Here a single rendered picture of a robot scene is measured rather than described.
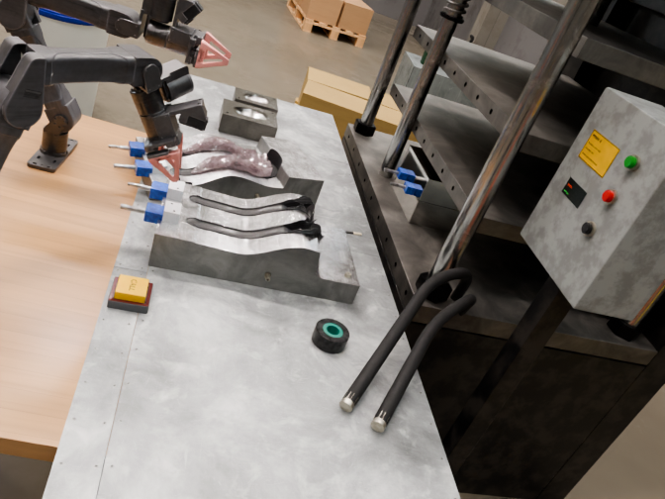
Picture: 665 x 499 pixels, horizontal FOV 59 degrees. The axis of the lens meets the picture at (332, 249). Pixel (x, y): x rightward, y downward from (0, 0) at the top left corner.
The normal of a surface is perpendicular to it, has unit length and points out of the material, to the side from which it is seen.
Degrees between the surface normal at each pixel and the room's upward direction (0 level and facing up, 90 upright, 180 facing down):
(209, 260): 90
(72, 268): 0
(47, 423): 0
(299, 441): 0
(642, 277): 90
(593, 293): 90
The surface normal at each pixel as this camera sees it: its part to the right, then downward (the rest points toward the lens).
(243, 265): 0.12, 0.56
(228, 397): 0.33, -0.80
